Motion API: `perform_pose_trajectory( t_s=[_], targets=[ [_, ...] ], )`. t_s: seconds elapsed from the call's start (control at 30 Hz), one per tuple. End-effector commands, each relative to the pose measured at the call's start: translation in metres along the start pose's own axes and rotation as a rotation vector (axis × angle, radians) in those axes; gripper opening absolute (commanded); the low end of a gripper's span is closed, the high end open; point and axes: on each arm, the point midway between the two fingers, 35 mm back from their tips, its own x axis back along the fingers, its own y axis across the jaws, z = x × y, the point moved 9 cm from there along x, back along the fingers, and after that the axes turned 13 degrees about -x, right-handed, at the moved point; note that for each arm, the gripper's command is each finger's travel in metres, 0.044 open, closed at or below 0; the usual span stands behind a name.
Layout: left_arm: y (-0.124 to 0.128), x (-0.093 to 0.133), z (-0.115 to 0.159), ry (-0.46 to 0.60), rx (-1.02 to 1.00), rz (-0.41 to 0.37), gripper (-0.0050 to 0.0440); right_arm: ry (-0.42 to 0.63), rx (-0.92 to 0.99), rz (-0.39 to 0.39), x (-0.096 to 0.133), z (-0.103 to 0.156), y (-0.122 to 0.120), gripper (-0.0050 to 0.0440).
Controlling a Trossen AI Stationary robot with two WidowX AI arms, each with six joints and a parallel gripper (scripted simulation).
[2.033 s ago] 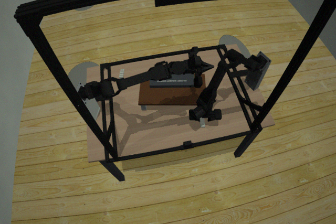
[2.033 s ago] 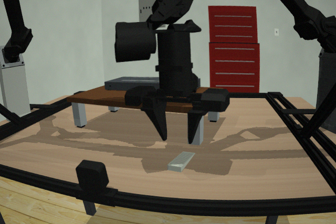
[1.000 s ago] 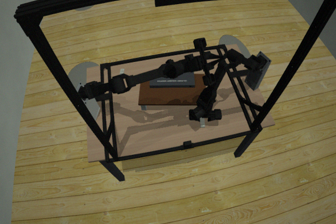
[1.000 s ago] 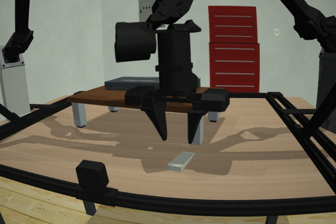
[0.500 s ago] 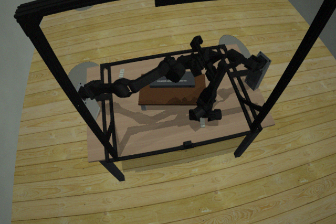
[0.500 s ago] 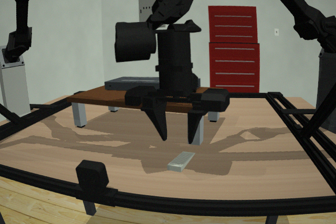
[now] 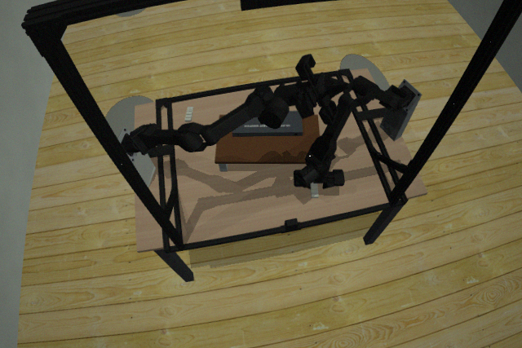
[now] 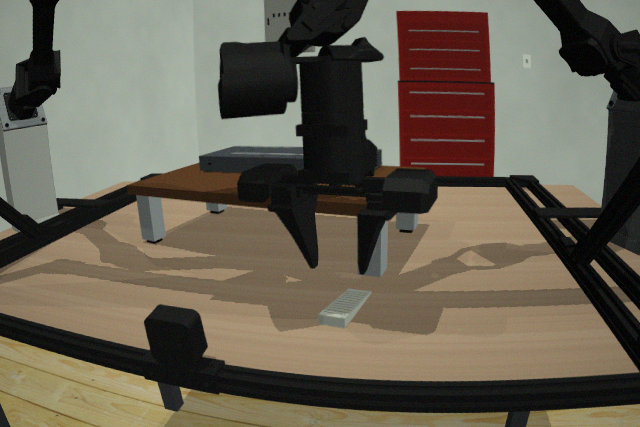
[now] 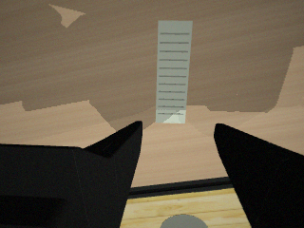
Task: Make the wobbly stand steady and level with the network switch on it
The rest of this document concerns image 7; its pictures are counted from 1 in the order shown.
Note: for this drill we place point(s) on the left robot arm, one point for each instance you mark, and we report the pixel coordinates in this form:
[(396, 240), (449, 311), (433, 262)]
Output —
[(188, 137)]

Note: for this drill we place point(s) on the brown wooden stand with grey legs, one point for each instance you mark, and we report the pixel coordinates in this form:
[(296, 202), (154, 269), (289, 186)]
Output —
[(267, 149)]

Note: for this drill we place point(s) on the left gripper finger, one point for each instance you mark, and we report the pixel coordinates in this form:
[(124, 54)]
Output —
[(329, 94), (324, 83)]

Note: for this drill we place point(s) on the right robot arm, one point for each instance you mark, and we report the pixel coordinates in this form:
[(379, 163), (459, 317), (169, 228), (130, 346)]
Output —
[(324, 147)]

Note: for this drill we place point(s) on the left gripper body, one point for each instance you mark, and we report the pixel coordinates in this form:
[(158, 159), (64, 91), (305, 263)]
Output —
[(312, 92)]

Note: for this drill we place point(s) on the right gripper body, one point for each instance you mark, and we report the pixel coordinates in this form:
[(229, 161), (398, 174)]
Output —
[(335, 176)]

